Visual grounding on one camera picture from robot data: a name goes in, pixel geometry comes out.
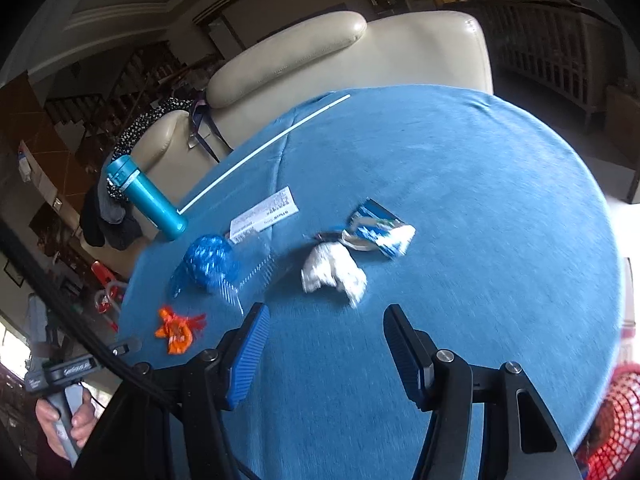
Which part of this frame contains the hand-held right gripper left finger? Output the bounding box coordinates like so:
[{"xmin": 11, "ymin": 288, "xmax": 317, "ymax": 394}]
[{"xmin": 134, "ymin": 302, "xmax": 271, "ymax": 480}]

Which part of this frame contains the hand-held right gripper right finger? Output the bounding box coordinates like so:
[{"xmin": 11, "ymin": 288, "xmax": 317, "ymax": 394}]
[{"xmin": 384, "ymin": 304, "xmax": 583, "ymax": 480}]

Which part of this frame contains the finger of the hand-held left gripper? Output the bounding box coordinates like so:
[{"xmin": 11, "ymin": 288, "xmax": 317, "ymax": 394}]
[{"xmin": 111, "ymin": 338, "xmax": 144, "ymax": 359}]

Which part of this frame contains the orange wrapper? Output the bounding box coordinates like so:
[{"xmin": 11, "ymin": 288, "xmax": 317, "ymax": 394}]
[{"xmin": 154, "ymin": 306, "xmax": 207, "ymax": 356}]

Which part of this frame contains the clear plastic container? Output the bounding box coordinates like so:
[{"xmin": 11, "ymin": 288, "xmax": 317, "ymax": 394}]
[{"xmin": 219, "ymin": 230, "xmax": 275, "ymax": 307}]

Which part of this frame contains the blue plastic bag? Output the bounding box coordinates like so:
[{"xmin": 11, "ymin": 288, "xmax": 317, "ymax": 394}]
[{"xmin": 169, "ymin": 234, "xmax": 242, "ymax": 302}]

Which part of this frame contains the white tissue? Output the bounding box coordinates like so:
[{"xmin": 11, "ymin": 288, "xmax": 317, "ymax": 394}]
[{"xmin": 301, "ymin": 241, "xmax": 368, "ymax": 308}]

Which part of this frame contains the blue and white snack wrapper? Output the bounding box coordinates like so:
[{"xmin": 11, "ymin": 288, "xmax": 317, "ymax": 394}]
[{"xmin": 341, "ymin": 199, "xmax": 417, "ymax": 261}]

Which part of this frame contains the white medicine box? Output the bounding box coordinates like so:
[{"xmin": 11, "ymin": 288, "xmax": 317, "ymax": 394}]
[{"xmin": 229, "ymin": 186, "xmax": 300, "ymax": 242}]

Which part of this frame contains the red plastic mesh basket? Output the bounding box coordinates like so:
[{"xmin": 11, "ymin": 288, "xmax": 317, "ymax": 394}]
[{"xmin": 575, "ymin": 362, "xmax": 640, "ymax": 480}]

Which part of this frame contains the person's left hand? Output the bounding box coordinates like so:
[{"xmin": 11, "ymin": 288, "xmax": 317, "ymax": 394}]
[{"xmin": 35, "ymin": 389, "xmax": 97, "ymax": 461}]

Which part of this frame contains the red toy tricycle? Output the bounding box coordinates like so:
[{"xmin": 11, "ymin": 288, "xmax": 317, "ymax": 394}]
[{"xmin": 90, "ymin": 260, "xmax": 127, "ymax": 333}]

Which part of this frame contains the dark clothing pile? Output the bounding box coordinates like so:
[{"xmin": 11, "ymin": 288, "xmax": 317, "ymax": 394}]
[{"xmin": 80, "ymin": 180, "xmax": 147, "ymax": 252}]

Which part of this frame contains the teal insulated bottle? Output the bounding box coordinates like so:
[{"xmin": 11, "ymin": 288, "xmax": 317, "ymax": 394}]
[{"xmin": 98, "ymin": 155, "xmax": 189, "ymax": 241}]

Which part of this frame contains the blue tablecloth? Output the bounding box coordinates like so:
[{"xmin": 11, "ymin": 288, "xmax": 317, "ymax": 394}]
[{"xmin": 117, "ymin": 85, "xmax": 623, "ymax": 480}]

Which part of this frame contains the thin white stick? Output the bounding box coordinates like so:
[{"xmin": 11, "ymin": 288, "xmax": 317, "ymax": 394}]
[{"xmin": 177, "ymin": 94, "xmax": 352, "ymax": 212}]

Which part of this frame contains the black polka dot cloth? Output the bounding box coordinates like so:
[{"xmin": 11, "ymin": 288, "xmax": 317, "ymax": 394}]
[{"xmin": 111, "ymin": 96, "xmax": 201, "ymax": 161}]

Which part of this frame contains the wooden staircase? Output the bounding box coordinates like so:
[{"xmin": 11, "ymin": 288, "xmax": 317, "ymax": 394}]
[{"xmin": 44, "ymin": 40, "xmax": 221, "ymax": 161}]

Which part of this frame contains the cream leather sofa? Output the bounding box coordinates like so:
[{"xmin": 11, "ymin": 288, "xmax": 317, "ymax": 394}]
[{"xmin": 80, "ymin": 10, "xmax": 494, "ymax": 281}]

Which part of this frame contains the brown storage box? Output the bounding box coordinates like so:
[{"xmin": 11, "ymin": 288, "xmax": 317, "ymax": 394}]
[{"xmin": 602, "ymin": 85, "xmax": 640, "ymax": 155}]

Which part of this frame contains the wooden crib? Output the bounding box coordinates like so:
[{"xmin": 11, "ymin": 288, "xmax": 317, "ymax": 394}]
[{"xmin": 445, "ymin": 0, "xmax": 632, "ymax": 133}]

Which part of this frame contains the black cable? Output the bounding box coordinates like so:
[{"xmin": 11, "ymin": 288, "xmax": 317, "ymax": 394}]
[{"xmin": 0, "ymin": 220, "xmax": 174, "ymax": 409}]

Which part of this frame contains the purple strap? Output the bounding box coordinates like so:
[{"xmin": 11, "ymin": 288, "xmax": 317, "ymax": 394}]
[{"xmin": 187, "ymin": 92, "xmax": 234, "ymax": 164}]

